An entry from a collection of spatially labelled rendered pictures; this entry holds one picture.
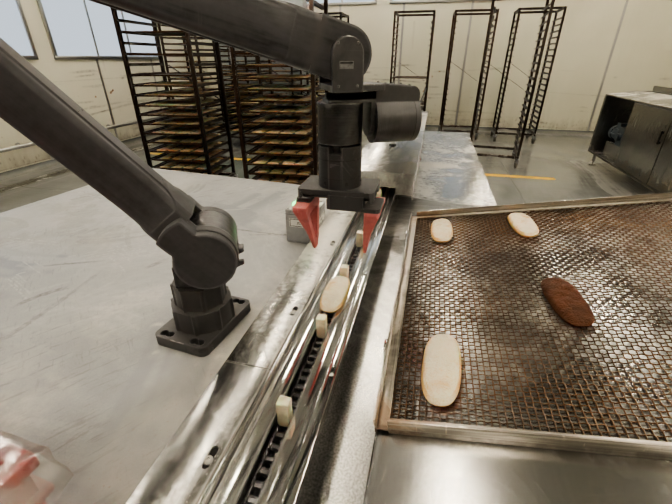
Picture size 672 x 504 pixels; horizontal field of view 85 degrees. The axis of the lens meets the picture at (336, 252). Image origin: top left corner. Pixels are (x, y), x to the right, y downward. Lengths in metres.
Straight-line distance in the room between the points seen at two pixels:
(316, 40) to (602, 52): 7.52
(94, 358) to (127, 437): 0.15
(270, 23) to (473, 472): 0.45
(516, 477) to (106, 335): 0.53
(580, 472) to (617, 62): 7.74
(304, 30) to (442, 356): 0.36
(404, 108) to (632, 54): 7.59
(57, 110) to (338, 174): 0.30
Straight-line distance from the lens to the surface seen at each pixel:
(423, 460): 0.34
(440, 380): 0.38
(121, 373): 0.56
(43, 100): 0.49
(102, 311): 0.70
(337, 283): 0.58
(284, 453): 0.39
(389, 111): 0.48
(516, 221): 0.70
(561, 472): 0.35
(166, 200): 0.48
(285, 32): 0.45
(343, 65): 0.45
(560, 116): 7.83
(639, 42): 8.05
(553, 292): 0.51
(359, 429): 0.44
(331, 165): 0.48
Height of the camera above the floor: 1.17
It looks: 28 degrees down
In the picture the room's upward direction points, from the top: straight up
